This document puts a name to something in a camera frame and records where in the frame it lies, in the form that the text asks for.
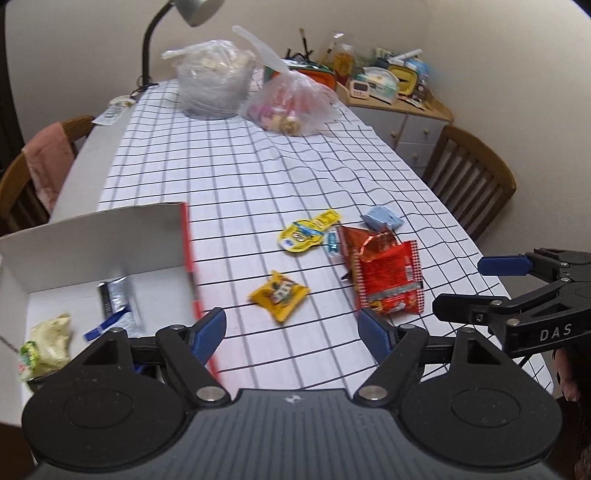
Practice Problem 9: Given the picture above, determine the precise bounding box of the white tube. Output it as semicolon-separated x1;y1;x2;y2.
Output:
387;48;424;66

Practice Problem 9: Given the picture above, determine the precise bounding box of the large red snack bag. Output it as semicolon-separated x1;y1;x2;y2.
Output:
355;240;426;316

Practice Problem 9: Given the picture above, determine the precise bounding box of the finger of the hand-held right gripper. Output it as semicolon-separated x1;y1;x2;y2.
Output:
433;279;571;326
478;249;591;281

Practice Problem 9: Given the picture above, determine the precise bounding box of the light blue snack packet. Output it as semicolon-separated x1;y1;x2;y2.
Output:
359;205;404;232

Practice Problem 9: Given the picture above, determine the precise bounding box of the orange folding container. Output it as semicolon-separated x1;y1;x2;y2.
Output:
265;62;337;89

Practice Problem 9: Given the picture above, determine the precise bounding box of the juice bottle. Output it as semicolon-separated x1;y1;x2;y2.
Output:
333;43;356;78

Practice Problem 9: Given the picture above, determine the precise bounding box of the pink plastic bag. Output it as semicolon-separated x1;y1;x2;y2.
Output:
232;25;341;137

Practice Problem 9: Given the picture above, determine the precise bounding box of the white corner cabinet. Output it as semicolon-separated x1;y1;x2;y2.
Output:
334;78;456;177

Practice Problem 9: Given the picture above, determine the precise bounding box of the white cardboard box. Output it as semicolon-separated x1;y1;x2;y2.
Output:
0;201;221;398

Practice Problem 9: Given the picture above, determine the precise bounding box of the silver foil snack packet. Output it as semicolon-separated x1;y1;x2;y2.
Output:
82;275;147;343

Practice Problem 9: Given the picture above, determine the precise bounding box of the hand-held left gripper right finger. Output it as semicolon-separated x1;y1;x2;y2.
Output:
353;308;509;408

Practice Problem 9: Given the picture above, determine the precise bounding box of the pale yellow snack bag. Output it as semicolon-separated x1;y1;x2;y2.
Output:
18;312;74;383

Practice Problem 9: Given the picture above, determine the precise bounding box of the white paper packet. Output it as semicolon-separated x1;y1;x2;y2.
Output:
92;94;137;126

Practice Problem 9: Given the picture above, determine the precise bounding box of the clear plastic bag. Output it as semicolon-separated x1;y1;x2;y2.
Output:
161;39;257;121

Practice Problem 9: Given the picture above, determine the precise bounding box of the pink towel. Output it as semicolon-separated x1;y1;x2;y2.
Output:
21;122;77;214

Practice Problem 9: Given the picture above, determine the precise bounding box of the grey desk lamp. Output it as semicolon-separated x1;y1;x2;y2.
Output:
140;0;225;89

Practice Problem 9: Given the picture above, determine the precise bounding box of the shiny red foil packet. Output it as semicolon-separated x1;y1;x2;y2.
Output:
338;224;398;280

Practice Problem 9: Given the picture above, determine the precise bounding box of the yellow cartoon jelly packet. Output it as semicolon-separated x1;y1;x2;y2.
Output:
277;208;341;254

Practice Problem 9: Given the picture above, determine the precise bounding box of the person's right hand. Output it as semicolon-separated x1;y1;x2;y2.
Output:
555;347;583;403

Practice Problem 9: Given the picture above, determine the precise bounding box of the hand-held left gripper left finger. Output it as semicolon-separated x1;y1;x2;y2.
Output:
69;307;230;408

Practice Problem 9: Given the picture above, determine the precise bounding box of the small blue white packet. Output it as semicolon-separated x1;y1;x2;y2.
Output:
324;228;344;257

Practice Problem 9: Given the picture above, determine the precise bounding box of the wooden chair with black seat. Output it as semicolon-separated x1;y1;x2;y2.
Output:
422;125;516;243

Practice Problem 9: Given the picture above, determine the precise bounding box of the small yellow snack packet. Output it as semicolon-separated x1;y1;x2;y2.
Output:
248;270;310;324

